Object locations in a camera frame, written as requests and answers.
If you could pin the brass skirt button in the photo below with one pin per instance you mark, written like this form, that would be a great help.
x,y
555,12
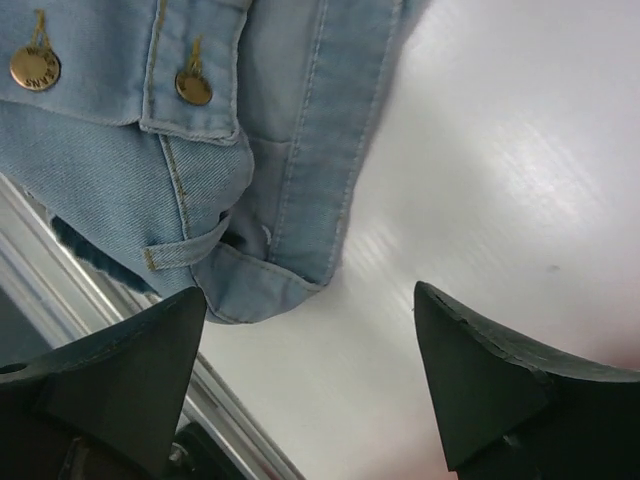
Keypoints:
x,y
35,68
193,88

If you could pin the light blue denim skirt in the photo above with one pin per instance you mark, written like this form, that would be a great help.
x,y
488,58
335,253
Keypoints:
x,y
247,197

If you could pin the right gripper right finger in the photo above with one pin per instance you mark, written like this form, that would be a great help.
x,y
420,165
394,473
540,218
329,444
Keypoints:
x,y
510,407

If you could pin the right brass skirt button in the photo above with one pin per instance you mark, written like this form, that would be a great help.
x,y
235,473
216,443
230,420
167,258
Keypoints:
x,y
193,88

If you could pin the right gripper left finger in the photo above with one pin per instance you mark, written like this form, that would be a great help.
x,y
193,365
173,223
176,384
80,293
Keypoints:
x,y
105,406

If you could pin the aluminium front rail frame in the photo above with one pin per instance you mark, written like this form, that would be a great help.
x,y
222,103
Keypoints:
x,y
64,301

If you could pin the left brass skirt button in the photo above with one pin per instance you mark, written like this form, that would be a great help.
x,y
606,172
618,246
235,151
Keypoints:
x,y
35,68

